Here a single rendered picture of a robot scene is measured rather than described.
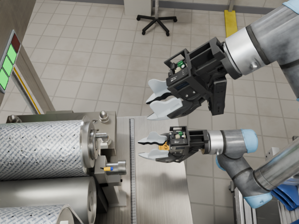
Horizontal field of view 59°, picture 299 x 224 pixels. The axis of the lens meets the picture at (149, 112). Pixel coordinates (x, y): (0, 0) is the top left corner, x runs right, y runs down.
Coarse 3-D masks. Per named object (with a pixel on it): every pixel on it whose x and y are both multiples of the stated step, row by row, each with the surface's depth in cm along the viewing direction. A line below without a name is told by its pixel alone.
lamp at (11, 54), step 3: (9, 48) 93; (12, 48) 95; (9, 51) 93; (12, 51) 95; (9, 54) 93; (12, 54) 95; (15, 54) 97; (9, 57) 93; (12, 57) 95; (15, 57) 97; (12, 60) 95
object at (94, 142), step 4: (92, 132) 64; (96, 132) 67; (92, 136) 63; (92, 140) 63; (96, 140) 66; (92, 144) 62; (96, 144) 66; (92, 148) 62; (96, 148) 67; (92, 152) 63; (96, 152) 66; (92, 156) 64; (96, 156) 65
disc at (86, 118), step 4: (84, 116) 64; (88, 116) 68; (84, 120) 63; (88, 120) 67; (84, 124) 62; (80, 128) 60; (80, 132) 60; (80, 136) 59; (80, 140) 59; (80, 144) 59; (80, 148) 59; (80, 152) 59; (80, 156) 59; (84, 160) 61; (84, 164) 60; (84, 168) 61; (88, 168) 65; (84, 172) 62; (88, 172) 64
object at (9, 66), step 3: (6, 57) 90; (6, 60) 90; (6, 63) 90; (9, 63) 92; (3, 66) 88; (6, 66) 90; (9, 66) 92; (6, 69) 90; (9, 69) 92; (9, 72) 92
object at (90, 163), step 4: (88, 124) 63; (92, 124) 67; (84, 128) 62; (88, 128) 62; (92, 128) 67; (84, 132) 61; (88, 132) 62; (84, 136) 61; (88, 136) 62; (84, 140) 61; (88, 140) 61; (84, 144) 60; (88, 144) 61; (84, 148) 60; (88, 148) 61; (84, 152) 60; (88, 152) 61; (84, 156) 61; (88, 156) 61; (88, 160) 61; (92, 160) 65; (88, 164) 62; (92, 164) 65
